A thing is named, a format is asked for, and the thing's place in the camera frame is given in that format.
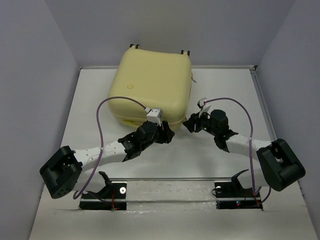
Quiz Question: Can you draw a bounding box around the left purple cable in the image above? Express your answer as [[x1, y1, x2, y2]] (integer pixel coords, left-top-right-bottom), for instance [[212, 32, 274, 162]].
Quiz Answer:
[[72, 96, 151, 200]]

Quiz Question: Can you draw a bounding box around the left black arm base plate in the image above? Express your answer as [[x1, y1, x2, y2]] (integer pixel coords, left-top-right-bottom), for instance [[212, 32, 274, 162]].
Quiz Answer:
[[79, 181, 127, 211]]

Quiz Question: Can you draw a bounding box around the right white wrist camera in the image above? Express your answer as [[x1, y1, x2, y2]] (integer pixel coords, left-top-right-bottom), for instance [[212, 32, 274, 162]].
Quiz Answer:
[[197, 97, 211, 117]]

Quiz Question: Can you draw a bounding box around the yellow hard-shell suitcase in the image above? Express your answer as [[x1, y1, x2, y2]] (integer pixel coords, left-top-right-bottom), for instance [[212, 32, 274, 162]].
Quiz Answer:
[[107, 44, 193, 131]]

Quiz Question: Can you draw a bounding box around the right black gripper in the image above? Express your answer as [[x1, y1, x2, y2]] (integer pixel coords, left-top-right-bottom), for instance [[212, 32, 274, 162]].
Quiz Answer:
[[182, 108, 218, 137]]

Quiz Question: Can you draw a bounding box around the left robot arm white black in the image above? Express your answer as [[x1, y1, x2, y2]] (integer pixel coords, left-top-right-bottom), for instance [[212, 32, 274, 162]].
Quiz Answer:
[[39, 121, 175, 199]]

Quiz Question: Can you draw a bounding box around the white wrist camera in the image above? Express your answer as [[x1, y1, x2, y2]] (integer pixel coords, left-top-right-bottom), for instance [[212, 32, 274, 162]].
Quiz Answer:
[[146, 108, 163, 126], [197, 97, 211, 117]]

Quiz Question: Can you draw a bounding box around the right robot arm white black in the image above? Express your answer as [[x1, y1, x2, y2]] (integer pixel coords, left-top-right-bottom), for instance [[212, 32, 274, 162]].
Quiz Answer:
[[183, 109, 306, 192]]

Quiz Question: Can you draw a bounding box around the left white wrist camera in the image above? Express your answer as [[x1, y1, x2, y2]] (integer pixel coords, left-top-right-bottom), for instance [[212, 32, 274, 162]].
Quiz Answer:
[[146, 108, 163, 126]]

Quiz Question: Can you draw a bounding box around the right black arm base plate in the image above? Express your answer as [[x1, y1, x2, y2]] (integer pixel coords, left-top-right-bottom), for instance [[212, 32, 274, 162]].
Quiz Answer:
[[211, 181, 263, 210]]

